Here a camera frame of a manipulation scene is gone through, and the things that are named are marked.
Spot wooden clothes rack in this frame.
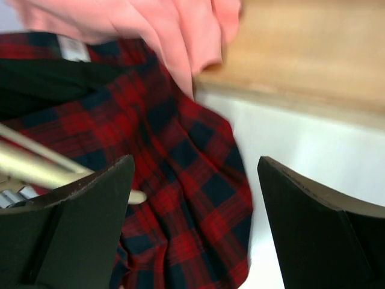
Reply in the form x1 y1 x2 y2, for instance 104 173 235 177
196 1 384 129

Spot cream hanger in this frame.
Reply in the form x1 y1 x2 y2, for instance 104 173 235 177
0 123 148 205

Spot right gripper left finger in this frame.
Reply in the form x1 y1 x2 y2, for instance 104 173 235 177
1 155 134 288

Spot red plaid skirt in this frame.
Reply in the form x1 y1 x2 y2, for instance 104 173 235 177
1 33 253 288

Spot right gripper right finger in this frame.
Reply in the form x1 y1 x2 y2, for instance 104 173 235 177
257 157 384 288

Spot pink skirt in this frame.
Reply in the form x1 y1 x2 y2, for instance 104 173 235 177
7 0 241 95

